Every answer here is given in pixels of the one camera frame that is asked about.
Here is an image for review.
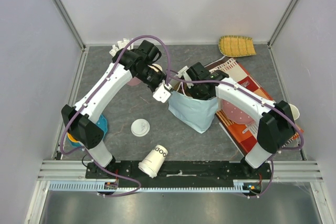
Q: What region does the white paper coffee cup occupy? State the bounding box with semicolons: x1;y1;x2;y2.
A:
142;145;168;173

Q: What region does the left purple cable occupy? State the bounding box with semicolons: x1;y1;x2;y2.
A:
59;34;184;198

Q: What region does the pink straw holder cup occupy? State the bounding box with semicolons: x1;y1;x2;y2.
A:
127;77;142;87

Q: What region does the pink dotted plate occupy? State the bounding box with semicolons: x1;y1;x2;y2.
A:
222;100;255;125

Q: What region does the pink handled fork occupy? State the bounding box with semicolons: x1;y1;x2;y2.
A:
242;125;253;134

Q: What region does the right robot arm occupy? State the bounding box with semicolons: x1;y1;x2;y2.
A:
182;62;297;179

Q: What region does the white plastic cup lid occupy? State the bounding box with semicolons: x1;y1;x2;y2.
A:
131;119;150;137

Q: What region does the yellow woven basket tray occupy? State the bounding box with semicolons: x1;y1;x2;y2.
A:
218;35;256;58

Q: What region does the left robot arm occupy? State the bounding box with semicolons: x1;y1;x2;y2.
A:
61;40;171;178

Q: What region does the bundle of wrapped straws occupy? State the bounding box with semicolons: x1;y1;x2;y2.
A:
109;38;130;57

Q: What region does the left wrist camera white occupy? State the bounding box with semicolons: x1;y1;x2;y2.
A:
153;82;173;103

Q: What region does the blue dotted plate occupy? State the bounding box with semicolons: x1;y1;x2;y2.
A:
66;114;109;147

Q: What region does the blue white paper bag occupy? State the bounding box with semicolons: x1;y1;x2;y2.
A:
168;82;219;134

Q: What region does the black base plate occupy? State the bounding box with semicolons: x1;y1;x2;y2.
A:
85;159;274;188

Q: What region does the light blue mug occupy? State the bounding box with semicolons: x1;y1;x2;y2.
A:
289;103;300;121

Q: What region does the orange bowl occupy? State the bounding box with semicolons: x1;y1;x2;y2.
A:
67;133;79;145

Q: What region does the colourful patchwork placemat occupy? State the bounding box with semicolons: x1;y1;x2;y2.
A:
203;57;305;156

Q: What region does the stack of paper cups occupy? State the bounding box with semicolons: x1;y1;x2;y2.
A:
149;63;162;72

